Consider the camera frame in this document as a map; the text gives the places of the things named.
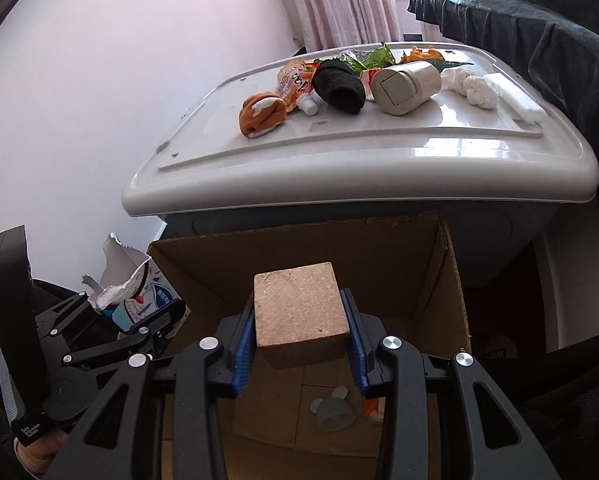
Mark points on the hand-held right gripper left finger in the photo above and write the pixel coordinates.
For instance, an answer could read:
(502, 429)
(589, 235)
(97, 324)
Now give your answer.
(244, 355)

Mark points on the black sponge roll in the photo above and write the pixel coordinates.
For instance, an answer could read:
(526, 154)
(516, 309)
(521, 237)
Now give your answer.
(337, 87)

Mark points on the brown cardboard box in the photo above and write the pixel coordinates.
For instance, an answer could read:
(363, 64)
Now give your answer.
(329, 245)

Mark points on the orange white scrap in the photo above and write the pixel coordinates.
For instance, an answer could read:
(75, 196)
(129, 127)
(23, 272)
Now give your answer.
(372, 408)

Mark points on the orange snack packet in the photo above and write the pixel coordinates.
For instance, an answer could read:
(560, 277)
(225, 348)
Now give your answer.
(294, 80)

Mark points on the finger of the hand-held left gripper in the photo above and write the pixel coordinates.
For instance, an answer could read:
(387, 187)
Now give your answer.
(154, 317)
(114, 350)

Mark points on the twisted white cloth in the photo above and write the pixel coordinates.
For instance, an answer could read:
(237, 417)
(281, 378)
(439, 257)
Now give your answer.
(472, 87)

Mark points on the green foil wrapper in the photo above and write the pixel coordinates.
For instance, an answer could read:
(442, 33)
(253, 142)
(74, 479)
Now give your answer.
(377, 57)

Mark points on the pink patterned curtain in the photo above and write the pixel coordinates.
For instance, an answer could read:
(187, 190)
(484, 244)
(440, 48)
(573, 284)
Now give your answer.
(339, 0)

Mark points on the torn white blue paper bag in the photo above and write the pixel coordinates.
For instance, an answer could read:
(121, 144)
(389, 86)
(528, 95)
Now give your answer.
(139, 295)

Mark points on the person's left hand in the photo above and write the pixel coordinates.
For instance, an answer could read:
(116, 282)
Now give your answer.
(37, 452)

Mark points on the grey mouse-shaped piece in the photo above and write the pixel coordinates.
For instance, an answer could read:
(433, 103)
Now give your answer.
(332, 410)

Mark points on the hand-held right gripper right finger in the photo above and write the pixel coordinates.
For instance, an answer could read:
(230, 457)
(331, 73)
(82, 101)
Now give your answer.
(358, 355)

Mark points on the orange green dinosaur toy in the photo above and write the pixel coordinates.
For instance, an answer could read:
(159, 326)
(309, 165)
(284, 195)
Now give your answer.
(422, 53)

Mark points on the white bed frame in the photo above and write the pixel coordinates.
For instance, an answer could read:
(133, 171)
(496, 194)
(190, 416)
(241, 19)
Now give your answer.
(429, 27)

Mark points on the orange white bread toy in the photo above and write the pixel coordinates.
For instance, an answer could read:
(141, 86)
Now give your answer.
(262, 112)

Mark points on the dark bed blanket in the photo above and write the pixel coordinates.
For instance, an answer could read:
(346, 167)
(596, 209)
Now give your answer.
(529, 35)

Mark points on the white plastic storage box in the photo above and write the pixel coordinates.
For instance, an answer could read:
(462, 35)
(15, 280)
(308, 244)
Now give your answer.
(359, 160)

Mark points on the beige lidded container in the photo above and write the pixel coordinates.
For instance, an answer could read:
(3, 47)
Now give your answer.
(404, 87)

